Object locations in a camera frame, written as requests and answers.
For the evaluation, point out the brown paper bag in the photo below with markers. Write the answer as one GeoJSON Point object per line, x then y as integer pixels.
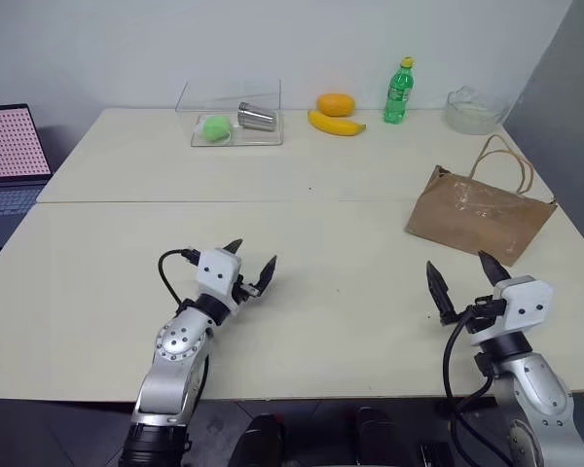
{"type": "Point", "coordinates": [472, 219]}

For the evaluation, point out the clear glass bowl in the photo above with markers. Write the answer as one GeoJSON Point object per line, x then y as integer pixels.
{"type": "Point", "coordinates": [472, 117]}

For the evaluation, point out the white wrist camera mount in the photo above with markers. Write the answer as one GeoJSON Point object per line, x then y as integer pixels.
{"type": "Point", "coordinates": [217, 272]}
{"type": "Point", "coordinates": [525, 301]}

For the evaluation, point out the green plastic bottle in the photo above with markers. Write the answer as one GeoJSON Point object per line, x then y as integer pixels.
{"type": "Point", "coordinates": [397, 99]}

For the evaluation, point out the grey laptop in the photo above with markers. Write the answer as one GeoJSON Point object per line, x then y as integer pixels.
{"type": "Point", "coordinates": [10, 155]}

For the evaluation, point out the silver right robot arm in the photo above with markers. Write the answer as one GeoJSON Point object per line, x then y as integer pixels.
{"type": "Point", "coordinates": [545, 399]}

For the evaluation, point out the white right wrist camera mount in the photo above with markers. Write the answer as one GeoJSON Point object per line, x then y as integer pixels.
{"type": "Point", "coordinates": [525, 301]}

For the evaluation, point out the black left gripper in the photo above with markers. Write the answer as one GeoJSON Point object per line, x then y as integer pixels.
{"type": "Point", "coordinates": [241, 291]}

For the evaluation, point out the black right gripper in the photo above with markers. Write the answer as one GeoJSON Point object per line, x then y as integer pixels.
{"type": "Point", "coordinates": [486, 311]}

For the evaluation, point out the orange fruit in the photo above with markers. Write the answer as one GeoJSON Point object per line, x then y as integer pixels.
{"type": "Point", "coordinates": [336, 104]}

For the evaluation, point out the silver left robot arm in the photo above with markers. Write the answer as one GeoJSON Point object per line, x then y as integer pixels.
{"type": "Point", "coordinates": [175, 350]}

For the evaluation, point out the dark rounded shape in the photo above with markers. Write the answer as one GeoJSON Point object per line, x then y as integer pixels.
{"type": "Point", "coordinates": [377, 438]}
{"type": "Point", "coordinates": [263, 442]}

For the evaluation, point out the steel cup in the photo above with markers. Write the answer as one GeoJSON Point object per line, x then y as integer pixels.
{"type": "Point", "coordinates": [257, 118]}

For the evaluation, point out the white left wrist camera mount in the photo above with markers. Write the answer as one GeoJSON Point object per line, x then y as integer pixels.
{"type": "Point", "coordinates": [217, 272]}

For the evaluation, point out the clear plastic box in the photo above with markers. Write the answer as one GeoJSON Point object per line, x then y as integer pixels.
{"type": "Point", "coordinates": [253, 138]}

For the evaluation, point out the green ball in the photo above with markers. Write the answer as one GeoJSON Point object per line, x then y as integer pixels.
{"type": "Point", "coordinates": [215, 127]}

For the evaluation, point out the yellow banana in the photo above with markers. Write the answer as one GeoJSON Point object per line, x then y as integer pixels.
{"type": "Point", "coordinates": [333, 125]}

